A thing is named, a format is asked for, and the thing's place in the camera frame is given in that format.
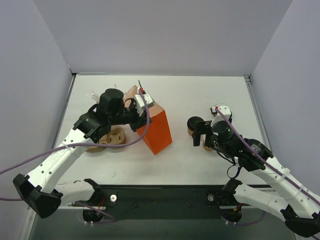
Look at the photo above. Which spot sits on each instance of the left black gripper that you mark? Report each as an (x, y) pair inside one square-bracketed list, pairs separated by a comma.
[(139, 122)]

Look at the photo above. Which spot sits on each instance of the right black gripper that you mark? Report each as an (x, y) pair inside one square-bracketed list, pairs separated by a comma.
[(200, 132)]

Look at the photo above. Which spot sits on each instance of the brown pulp cup carrier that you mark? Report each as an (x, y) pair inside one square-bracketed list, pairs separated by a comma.
[(116, 136)]

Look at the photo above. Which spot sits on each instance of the orange paper bag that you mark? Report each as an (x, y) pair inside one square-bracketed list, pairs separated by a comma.
[(158, 135)]

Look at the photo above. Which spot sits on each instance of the brown paper coffee cup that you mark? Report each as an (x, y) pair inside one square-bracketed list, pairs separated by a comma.
[(190, 131)]

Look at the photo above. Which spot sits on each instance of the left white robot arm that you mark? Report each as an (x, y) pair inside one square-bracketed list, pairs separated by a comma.
[(39, 188)]

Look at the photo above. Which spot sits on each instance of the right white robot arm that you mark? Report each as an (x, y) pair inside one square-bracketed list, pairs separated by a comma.
[(294, 204)]

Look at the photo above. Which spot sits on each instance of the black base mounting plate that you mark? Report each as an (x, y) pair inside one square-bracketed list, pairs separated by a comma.
[(162, 202)]

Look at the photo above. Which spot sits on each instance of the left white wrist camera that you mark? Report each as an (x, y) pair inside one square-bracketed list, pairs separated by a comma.
[(142, 100)]

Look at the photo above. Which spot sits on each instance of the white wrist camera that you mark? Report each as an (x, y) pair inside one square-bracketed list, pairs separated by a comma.
[(142, 100), (220, 113)]

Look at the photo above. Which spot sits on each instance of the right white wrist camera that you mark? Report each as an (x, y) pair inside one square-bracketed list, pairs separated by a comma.
[(220, 113)]

